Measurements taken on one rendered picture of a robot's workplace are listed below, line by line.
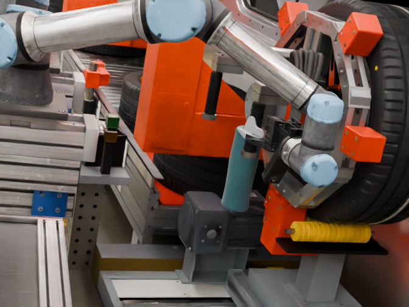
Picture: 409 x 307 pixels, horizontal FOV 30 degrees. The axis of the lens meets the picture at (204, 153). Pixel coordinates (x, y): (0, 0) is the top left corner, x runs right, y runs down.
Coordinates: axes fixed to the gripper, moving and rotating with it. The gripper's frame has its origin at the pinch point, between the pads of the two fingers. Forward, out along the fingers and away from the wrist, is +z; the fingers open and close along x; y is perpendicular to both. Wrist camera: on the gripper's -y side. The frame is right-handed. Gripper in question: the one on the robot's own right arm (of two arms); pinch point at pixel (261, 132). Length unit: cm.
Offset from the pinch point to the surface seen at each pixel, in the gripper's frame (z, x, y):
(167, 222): 80, -7, -61
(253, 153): 2.5, -0.2, -6.7
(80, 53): 354, -18, -56
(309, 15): 27.1, -20.5, 28.2
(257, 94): 3.7, 1.6, 9.0
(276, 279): 33, -32, -61
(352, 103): -5.3, -21.1, 11.3
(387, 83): -6.5, -29.3, 17.5
